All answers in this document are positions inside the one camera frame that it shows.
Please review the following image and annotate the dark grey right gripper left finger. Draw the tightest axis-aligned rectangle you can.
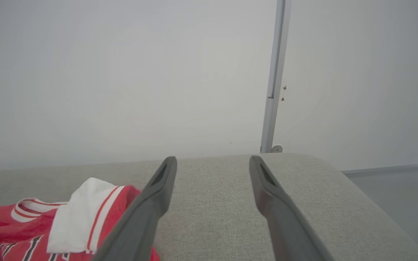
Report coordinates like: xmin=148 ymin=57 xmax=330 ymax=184
xmin=92 ymin=156 xmax=178 ymax=261

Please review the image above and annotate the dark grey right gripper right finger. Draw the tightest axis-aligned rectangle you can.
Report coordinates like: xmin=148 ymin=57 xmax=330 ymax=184
xmin=249 ymin=156 xmax=335 ymax=261

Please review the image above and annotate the red and white jersey garment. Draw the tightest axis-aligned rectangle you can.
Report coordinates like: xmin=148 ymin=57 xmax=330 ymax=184
xmin=0 ymin=177 xmax=160 ymax=261

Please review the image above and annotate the grey fabric sofa cushion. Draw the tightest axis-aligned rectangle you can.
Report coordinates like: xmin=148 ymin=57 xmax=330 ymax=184
xmin=0 ymin=153 xmax=418 ymax=261

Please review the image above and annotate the grey partition base rail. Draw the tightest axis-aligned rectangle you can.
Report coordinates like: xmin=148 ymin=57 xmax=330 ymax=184
xmin=341 ymin=164 xmax=418 ymax=178

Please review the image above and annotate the grey metal frame pole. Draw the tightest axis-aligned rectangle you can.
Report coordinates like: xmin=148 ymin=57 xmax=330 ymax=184
xmin=260 ymin=0 xmax=292 ymax=153

